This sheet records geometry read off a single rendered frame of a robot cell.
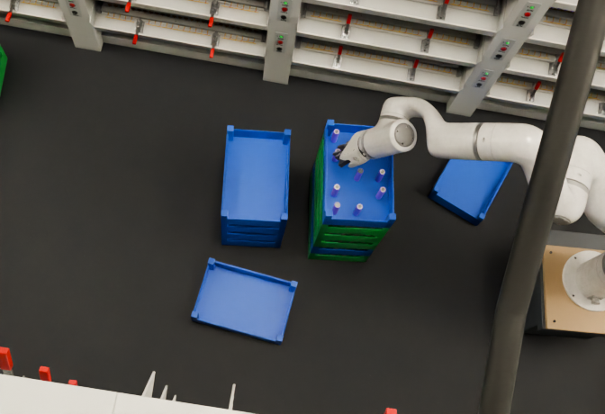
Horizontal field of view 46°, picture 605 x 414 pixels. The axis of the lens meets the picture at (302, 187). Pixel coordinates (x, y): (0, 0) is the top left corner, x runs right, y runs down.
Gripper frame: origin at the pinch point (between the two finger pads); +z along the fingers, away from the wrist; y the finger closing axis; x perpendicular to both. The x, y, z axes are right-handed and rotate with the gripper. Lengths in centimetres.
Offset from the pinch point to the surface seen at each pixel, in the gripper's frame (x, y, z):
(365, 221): -15.8, -13.7, -4.3
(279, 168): 4.7, -5.8, 27.7
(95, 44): 73, 6, 81
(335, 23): 19, 43, 20
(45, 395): 52, -90, -114
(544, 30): -26, 66, -21
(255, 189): 7.1, -16.0, 28.9
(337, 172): -4.3, -3.2, 5.9
